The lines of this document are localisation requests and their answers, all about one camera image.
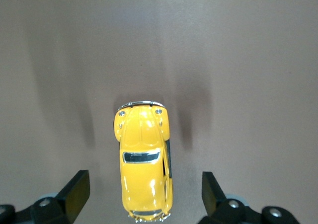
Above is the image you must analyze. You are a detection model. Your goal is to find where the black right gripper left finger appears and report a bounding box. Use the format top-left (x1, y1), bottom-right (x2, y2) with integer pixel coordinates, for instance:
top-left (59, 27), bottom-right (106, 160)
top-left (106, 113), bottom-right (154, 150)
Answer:
top-left (0, 169), bottom-right (90, 224)

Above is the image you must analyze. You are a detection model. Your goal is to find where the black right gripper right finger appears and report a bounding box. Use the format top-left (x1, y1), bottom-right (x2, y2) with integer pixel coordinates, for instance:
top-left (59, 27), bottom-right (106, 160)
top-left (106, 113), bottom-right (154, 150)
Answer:
top-left (198, 171), bottom-right (301, 224)

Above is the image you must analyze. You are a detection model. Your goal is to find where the yellow beetle toy car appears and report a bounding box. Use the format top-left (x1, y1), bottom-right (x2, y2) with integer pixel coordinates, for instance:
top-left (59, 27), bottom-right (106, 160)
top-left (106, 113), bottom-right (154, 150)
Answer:
top-left (113, 100), bottom-right (173, 223)

